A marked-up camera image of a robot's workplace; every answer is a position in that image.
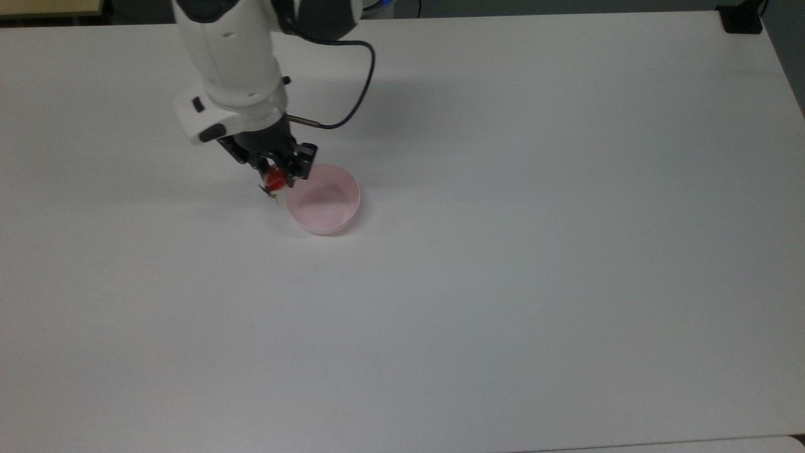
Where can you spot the black clamp mount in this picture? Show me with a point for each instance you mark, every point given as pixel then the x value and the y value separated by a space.
pixel 741 19

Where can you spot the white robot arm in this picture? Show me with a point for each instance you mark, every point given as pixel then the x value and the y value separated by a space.
pixel 229 63

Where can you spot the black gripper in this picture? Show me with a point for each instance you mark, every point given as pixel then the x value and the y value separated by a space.
pixel 267 143

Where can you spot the light wooden board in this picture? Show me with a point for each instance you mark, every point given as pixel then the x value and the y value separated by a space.
pixel 50 7

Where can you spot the white blue-ringed robot base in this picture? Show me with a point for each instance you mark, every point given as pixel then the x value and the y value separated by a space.
pixel 379 4

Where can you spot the pink bowl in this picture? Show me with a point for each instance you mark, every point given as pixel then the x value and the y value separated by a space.
pixel 327 201

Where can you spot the red strawberry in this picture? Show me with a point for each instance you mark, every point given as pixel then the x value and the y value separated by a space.
pixel 275 181

